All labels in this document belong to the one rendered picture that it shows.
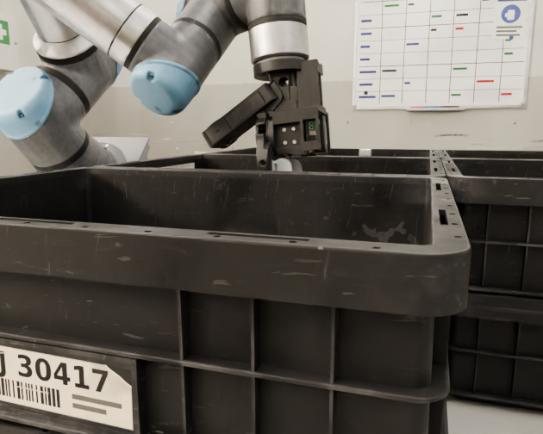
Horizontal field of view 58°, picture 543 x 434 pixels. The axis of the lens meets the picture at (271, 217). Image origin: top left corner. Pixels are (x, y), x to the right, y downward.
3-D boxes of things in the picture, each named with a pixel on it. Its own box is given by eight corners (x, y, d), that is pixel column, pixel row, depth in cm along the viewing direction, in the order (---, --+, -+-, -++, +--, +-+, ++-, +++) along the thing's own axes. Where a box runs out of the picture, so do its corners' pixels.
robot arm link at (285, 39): (240, 27, 60) (260, 44, 68) (243, 65, 60) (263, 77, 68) (299, 16, 58) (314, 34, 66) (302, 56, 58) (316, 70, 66)
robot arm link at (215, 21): (150, 29, 66) (205, 5, 59) (189, -17, 72) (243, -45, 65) (186, 75, 71) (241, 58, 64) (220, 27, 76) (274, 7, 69)
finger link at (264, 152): (269, 190, 59) (267, 119, 60) (257, 191, 59) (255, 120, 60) (280, 195, 63) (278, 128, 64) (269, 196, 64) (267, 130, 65)
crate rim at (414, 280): (-242, 244, 30) (-250, 204, 29) (85, 187, 58) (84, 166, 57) (471, 322, 18) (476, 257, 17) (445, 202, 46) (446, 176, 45)
